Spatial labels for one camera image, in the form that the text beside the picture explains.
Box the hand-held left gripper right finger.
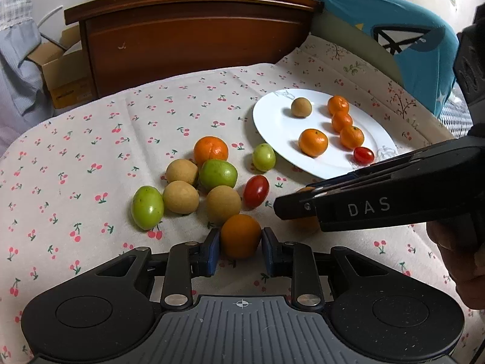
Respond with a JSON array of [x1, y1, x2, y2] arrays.
[[262, 227, 391, 312]]

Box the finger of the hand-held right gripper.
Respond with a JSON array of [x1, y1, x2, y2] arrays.
[[273, 189, 323, 221], [307, 151, 417, 198]]

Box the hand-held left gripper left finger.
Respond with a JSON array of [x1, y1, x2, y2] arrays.
[[95, 228, 221, 312]]

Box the red cherry tomato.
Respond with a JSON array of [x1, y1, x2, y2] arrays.
[[243, 175, 270, 207], [353, 147, 375, 165]]

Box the tan longan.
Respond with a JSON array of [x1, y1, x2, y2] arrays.
[[166, 159, 199, 186], [291, 97, 313, 118], [206, 185, 242, 225], [163, 181, 200, 214]]

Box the green jujube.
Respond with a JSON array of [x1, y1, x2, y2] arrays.
[[253, 143, 276, 171], [199, 160, 238, 191], [131, 186, 165, 231]]

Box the white plate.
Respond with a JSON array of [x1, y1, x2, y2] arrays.
[[253, 88, 398, 180]]

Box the person's right hand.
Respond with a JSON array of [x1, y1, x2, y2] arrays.
[[426, 218, 485, 310]]

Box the blue checked quilt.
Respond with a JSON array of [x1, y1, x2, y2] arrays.
[[440, 83, 474, 137]]

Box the grey green cushion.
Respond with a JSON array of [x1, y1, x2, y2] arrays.
[[311, 9, 404, 88]]

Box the teal printed pillow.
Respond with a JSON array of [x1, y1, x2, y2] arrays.
[[261, 0, 461, 118]]

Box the brown wooden bed board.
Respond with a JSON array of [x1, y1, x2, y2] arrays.
[[64, 0, 324, 99]]

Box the open cardboard box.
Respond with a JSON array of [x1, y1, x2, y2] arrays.
[[26, 25, 93, 109]]

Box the light blue garment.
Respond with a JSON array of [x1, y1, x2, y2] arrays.
[[0, 19, 54, 156]]

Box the pale checked cloth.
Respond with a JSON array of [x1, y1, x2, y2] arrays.
[[0, 0, 42, 31]]

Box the white cable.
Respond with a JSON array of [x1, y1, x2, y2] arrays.
[[37, 5, 65, 31]]

